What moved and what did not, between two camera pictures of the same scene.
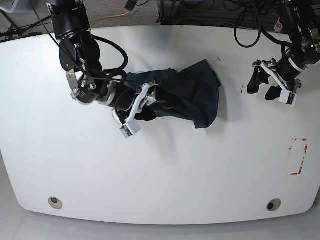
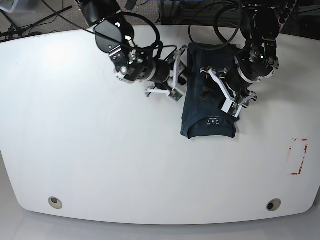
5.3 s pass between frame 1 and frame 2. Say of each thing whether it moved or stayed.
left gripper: moved
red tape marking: stayed
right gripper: moved
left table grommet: stayed
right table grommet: stayed
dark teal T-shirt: moved
